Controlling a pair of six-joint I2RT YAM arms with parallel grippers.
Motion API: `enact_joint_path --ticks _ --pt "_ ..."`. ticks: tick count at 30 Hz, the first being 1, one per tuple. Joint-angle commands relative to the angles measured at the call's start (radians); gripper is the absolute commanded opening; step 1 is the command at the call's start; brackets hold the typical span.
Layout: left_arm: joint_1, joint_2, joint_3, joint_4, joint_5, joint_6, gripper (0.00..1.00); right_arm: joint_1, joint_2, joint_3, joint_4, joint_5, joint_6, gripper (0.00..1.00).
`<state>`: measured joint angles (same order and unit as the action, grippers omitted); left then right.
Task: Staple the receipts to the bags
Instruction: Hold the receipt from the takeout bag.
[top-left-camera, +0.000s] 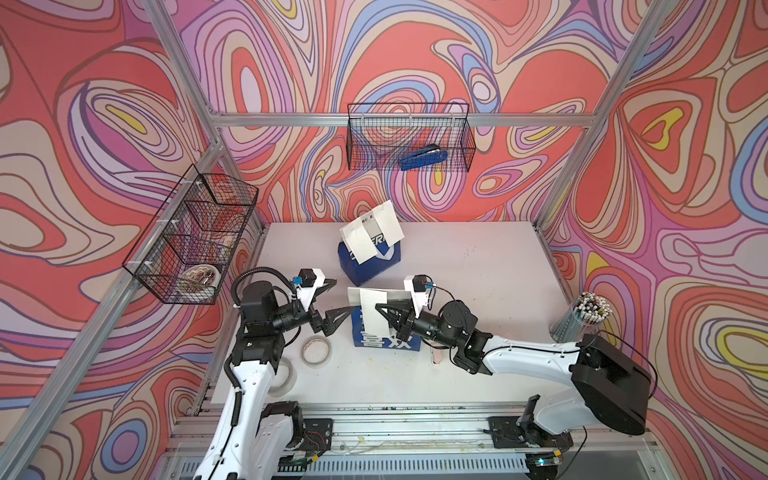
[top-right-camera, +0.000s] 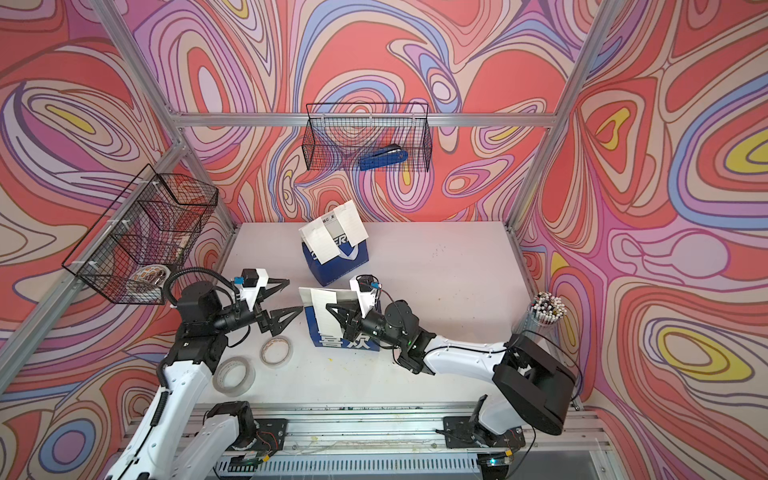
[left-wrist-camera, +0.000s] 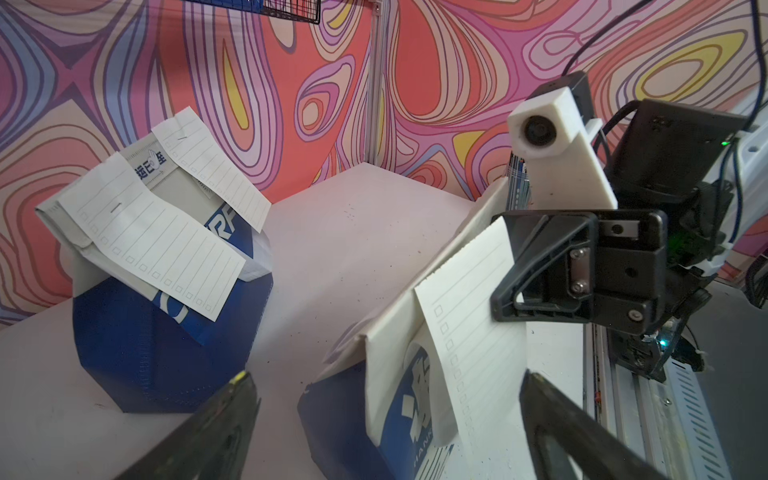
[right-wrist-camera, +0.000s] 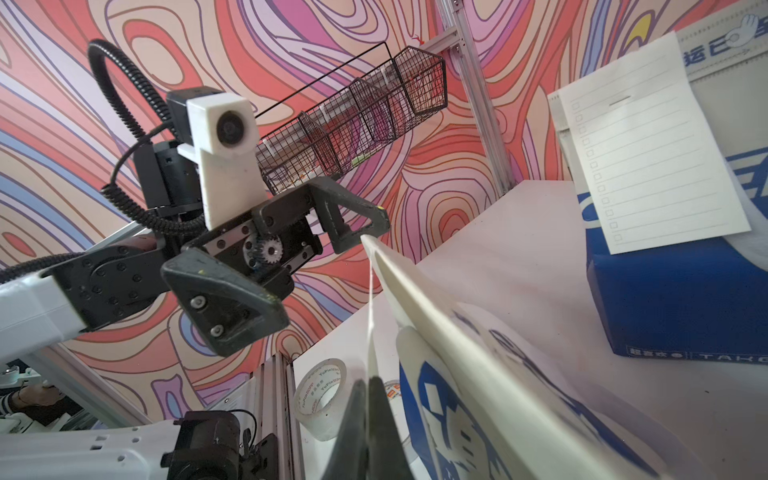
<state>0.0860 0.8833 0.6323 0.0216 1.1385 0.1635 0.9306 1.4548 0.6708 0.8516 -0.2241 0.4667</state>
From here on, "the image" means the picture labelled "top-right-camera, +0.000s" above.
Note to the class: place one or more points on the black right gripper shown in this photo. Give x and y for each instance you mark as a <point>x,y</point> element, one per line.
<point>348,318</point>

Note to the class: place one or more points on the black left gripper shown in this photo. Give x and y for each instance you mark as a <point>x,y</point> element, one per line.
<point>275,330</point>

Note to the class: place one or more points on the blue white paper bag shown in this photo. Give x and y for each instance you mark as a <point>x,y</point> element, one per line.
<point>325,331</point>

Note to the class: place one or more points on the blue white bag with handles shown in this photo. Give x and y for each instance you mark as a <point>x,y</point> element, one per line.
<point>348,230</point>

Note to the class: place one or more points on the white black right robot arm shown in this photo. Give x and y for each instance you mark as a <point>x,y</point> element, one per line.
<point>531,387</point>

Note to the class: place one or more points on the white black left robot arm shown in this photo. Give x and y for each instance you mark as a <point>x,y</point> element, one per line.
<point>211,307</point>

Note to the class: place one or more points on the beige tape roll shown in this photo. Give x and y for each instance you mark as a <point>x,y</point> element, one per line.
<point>276,352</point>

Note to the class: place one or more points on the clear tape roll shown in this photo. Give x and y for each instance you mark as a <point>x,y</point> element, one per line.
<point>234,377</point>

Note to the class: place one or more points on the blue stapler in basket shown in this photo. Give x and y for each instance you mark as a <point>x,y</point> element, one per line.
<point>387,156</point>

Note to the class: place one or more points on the metallic cup of pencils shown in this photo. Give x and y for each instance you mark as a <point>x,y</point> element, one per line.
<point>544,312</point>

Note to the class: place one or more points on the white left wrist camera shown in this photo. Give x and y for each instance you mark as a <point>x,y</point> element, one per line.
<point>250,283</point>

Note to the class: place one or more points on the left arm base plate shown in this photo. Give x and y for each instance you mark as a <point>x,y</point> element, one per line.
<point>268,437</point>

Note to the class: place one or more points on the black wire basket left wall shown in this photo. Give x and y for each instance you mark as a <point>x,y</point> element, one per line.
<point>156,219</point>

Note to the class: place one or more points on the black wire basket wall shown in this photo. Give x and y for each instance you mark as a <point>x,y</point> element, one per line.
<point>337,134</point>
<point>156,219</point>

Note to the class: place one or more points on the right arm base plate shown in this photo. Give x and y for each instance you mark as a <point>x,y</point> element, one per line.
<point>460,432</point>

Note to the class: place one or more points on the black wire basket back wall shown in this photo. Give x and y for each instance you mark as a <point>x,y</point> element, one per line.
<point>337,134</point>

